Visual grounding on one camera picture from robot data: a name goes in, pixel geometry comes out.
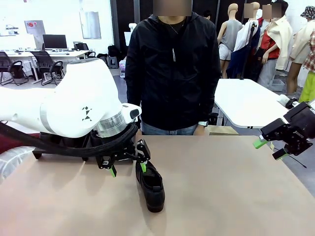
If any black computer monitor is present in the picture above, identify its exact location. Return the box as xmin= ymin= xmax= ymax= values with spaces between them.
xmin=42 ymin=34 xmax=68 ymax=50

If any thin black cable tie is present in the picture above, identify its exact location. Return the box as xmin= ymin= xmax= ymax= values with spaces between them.
xmin=290 ymin=154 xmax=308 ymax=169

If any black backpack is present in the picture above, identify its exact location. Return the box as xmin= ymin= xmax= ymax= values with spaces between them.
xmin=107 ymin=44 xmax=119 ymax=58

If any grey plastic basket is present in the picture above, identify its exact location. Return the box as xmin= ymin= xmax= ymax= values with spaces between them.
xmin=269 ymin=78 xmax=286 ymax=92

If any white office desk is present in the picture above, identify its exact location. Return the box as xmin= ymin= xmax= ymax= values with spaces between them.
xmin=0 ymin=50 xmax=92 ymax=82

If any mannequin in grey tank top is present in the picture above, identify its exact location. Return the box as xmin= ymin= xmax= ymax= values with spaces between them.
xmin=218 ymin=2 xmax=244 ymax=79

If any person's left forearm black sleeve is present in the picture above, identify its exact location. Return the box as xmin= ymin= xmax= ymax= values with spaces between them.
xmin=196 ymin=83 xmax=221 ymax=123

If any person in black jacket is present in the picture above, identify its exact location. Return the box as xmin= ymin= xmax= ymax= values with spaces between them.
xmin=125 ymin=0 xmax=221 ymax=136

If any dark red cloth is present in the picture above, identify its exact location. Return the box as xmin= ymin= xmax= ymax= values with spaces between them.
xmin=0 ymin=132 xmax=41 ymax=154

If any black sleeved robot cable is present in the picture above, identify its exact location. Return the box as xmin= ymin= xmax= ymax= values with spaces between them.
xmin=0 ymin=121 xmax=138 ymax=158

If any pink bottle pack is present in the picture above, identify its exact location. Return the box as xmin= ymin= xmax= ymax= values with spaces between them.
xmin=119 ymin=60 xmax=127 ymax=79

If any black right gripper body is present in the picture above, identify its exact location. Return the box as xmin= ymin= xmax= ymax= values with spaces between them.
xmin=283 ymin=102 xmax=315 ymax=143

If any mannequin with bucket hat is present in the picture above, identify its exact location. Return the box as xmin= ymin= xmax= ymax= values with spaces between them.
xmin=286 ymin=6 xmax=315 ymax=94

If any grey cabinet with red sign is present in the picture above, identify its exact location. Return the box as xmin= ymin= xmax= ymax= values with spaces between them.
xmin=24 ymin=20 xmax=46 ymax=50

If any person's left hand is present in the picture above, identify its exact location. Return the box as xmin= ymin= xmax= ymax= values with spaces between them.
xmin=193 ymin=125 xmax=210 ymax=137

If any black office chair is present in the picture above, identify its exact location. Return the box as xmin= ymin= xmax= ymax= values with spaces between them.
xmin=0 ymin=51 xmax=30 ymax=86
xmin=31 ymin=50 xmax=66 ymax=87
xmin=74 ymin=43 xmax=97 ymax=61

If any white wall panel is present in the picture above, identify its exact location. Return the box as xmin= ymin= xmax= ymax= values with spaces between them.
xmin=79 ymin=11 xmax=102 ymax=39

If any black plastic crate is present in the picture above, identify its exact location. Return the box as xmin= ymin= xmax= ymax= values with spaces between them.
xmin=208 ymin=113 xmax=223 ymax=126

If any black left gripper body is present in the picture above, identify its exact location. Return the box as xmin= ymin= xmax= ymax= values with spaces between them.
xmin=102 ymin=140 xmax=139 ymax=162

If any person's right forearm black sleeve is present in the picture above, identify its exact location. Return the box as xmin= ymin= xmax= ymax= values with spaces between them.
xmin=126 ymin=83 xmax=143 ymax=117

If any white torso form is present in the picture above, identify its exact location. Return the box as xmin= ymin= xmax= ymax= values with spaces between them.
xmin=124 ymin=23 xmax=137 ymax=47

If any neon yellow garment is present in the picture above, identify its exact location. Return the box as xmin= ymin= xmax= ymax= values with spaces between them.
xmin=299 ymin=71 xmax=315 ymax=103

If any white folding table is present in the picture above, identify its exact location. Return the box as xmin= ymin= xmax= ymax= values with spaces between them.
xmin=213 ymin=78 xmax=296 ymax=129

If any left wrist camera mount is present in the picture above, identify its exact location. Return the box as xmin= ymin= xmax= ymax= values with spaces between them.
xmin=122 ymin=104 xmax=143 ymax=123

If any white plastic bag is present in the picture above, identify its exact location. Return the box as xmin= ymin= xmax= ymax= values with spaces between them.
xmin=0 ymin=145 xmax=35 ymax=185

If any mannequin in white navy jacket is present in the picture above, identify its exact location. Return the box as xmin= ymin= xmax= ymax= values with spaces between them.
xmin=226 ymin=1 xmax=262 ymax=79

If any black tripod pole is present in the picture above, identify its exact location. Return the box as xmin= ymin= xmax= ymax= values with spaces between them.
xmin=242 ymin=21 xmax=258 ymax=79

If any mannequin in cream jacket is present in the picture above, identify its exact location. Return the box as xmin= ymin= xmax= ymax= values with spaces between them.
xmin=257 ymin=0 xmax=293 ymax=87

